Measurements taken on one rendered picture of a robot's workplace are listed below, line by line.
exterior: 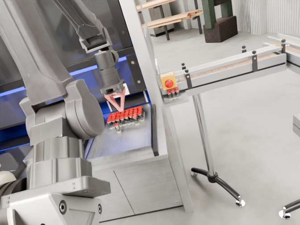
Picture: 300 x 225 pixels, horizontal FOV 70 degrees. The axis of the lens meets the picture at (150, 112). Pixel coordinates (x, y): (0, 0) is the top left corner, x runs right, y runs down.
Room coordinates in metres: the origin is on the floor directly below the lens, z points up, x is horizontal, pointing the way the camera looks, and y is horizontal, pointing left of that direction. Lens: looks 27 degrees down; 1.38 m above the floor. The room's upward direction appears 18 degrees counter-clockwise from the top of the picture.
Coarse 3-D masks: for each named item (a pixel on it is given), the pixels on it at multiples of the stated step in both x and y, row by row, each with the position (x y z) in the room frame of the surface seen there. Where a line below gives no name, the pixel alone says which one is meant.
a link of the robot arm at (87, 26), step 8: (56, 0) 0.59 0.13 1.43; (64, 0) 0.59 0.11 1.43; (72, 0) 0.59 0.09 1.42; (80, 0) 0.64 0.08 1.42; (64, 8) 0.60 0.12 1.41; (72, 8) 0.60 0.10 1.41; (80, 8) 0.62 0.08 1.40; (72, 16) 0.62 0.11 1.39; (80, 16) 0.62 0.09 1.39; (88, 16) 0.65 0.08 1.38; (72, 24) 0.64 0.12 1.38; (80, 24) 0.64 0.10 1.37; (88, 24) 0.65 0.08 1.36; (96, 24) 0.67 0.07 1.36; (80, 32) 0.66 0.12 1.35; (88, 32) 0.66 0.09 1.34; (96, 32) 0.67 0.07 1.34; (80, 40) 0.68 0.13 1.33; (88, 40) 0.69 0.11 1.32; (96, 40) 0.69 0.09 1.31; (104, 40) 0.69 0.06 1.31; (88, 48) 0.71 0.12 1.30
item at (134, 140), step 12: (144, 120) 0.92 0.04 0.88; (108, 132) 0.91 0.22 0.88; (132, 132) 0.84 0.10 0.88; (144, 132) 0.81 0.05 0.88; (96, 144) 0.82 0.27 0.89; (108, 144) 0.81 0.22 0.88; (120, 144) 0.78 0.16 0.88; (132, 144) 0.75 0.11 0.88; (144, 144) 0.72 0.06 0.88; (96, 156) 0.74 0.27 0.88; (108, 156) 0.68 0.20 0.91; (120, 156) 0.67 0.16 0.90; (132, 156) 0.66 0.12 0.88
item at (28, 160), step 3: (30, 150) 0.92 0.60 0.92; (30, 153) 0.90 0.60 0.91; (27, 156) 0.88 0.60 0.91; (30, 156) 0.89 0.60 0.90; (24, 159) 0.85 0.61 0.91; (27, 159) 0.84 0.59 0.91; (30, 159) 0.84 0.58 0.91; (24, 162) 0.85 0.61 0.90; (27, 162) 0.85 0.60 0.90; (30, 162) 0.84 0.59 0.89; (27, 165) 0.85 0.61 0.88
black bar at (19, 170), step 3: (21, 165) 0.84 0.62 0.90; (24, 165) 0.84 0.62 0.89; (18, 168) 0.82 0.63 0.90; (21, 168) 0.82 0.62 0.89; (24, 168) 0.83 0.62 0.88; (15, 171) 0.80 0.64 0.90; (18, 171) 0.80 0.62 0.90; (21, 171) 0.81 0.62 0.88; (15, 174) 0.78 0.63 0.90; (18, 174) 0.79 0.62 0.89; (15, 177) 0.77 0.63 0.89
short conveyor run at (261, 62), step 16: (272, 48) 1.12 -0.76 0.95; (208, 64) 1.17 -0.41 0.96; (224, 64) 1.10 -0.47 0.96; (240, 64) 1.10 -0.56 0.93; (256, 64) 1.04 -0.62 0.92; (272, 64) 1.04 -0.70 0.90; (176, 80) 1.17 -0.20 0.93; (192, 80) 1.10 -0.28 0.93; (208, 80) 1.09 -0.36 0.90; (224, 80) 1.07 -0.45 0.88; (240, 80) 1.06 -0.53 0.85
